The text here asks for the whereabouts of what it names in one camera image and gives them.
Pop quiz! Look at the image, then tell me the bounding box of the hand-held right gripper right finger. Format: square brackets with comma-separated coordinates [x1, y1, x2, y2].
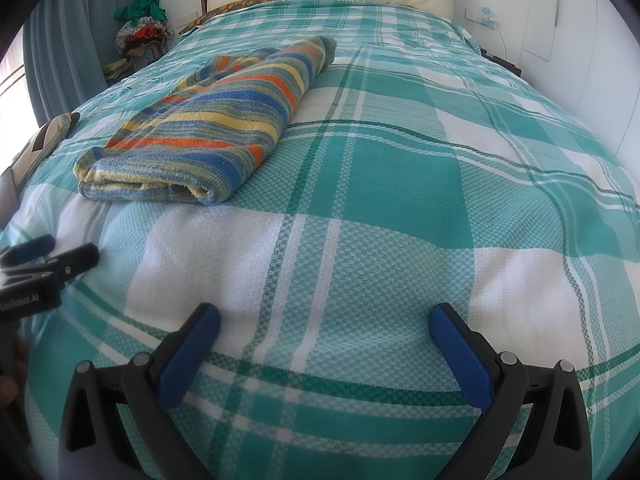
[428, 302, 593, 480]

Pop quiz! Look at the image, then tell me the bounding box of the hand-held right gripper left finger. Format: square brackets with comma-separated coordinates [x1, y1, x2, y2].
[57, 302, 222, 480]

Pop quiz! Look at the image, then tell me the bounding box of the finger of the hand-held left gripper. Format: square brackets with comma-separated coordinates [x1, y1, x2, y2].
[0, 234, 56, 267]
[45, 243, 100, 282]

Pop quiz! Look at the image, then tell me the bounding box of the striped knit sweater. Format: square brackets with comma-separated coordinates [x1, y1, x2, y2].
[74, 35, 337, 205]

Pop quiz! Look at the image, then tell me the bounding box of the pile of clothes on nightstand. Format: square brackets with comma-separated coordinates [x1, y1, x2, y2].
[115, 15, 176, 57]

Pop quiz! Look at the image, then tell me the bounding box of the person's left hand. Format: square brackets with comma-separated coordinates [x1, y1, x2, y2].
[0, 337, 30, 406]

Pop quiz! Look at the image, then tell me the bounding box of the beige printed pillow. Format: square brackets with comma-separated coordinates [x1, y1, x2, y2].
[10, 110, 82, 187]

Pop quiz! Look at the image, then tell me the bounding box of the teal plaid blanket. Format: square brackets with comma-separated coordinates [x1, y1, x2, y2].
[0, 0, 640, 480]

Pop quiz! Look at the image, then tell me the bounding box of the blue-grey curtain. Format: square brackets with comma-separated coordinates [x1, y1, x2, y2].
[20, 0, 126, 130]

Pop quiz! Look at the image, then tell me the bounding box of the yellow-green cloth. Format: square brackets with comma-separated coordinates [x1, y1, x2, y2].
[103, 58, 132, 81]

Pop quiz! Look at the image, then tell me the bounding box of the green cloth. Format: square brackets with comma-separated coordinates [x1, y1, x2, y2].
[114, 0, 167, 22]

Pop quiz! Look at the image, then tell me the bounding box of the yellow patterned sheet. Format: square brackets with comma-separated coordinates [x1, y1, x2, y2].
[179, 0, 283, 37]

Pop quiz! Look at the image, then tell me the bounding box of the dark nightstand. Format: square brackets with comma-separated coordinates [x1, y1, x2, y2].
[477, 47, 524, 79]

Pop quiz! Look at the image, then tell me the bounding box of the white charger cable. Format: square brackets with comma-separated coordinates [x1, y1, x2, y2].
[494, 21, 510, 62]

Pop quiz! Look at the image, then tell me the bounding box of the white wall socket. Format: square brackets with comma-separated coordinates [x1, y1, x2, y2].
[465, 6, 499, 27]

